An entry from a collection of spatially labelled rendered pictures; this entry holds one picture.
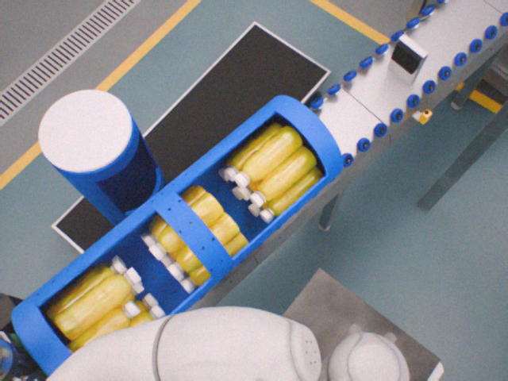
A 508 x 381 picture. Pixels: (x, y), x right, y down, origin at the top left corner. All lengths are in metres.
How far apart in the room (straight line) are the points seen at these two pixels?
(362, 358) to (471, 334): 1.49
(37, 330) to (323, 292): 0.70
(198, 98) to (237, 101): 0.20
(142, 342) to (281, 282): 1.79
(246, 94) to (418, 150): 0.94
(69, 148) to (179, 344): 1.07
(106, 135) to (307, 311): 0.78
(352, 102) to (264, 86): 1.00
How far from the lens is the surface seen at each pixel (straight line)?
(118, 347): 0.70
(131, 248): 1.45
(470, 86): 2.73
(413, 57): 1.65
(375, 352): 1.10
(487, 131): 1.91
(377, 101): 1.72
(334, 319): 1.37
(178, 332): 0.62
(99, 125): 1.60
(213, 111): 2.57
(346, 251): 2.47
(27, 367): 1.23
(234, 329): 0.58
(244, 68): 2.70
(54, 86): 3.05
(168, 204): 1.24
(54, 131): 1.64
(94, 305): 1.26
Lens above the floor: 2.37
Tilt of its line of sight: 69 degrees down
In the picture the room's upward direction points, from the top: 4 degrees counter-clockwise
